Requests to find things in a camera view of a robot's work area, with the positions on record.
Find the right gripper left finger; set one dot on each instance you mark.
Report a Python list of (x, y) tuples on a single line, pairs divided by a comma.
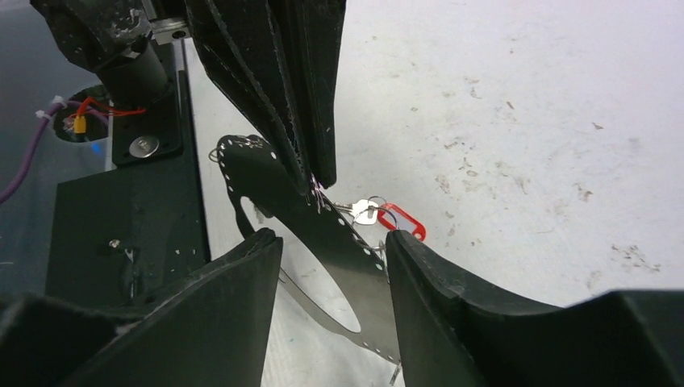
[(210, 328)]

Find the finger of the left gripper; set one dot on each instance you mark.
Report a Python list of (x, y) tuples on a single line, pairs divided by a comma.
[(311, 32), (240, 46)]

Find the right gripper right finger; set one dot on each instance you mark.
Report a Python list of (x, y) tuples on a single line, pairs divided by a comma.
[(455, 328)]

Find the metal key holder ring plate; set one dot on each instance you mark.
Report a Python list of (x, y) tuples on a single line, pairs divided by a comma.
[(333, 322)]

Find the red tagged key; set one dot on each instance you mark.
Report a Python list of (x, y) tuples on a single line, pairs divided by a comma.
[(376, 210)]

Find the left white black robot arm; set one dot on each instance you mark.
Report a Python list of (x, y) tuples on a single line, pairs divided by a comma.
[(100, 36)]

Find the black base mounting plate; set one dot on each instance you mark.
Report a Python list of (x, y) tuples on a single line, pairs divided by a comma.
[(120, 234)]

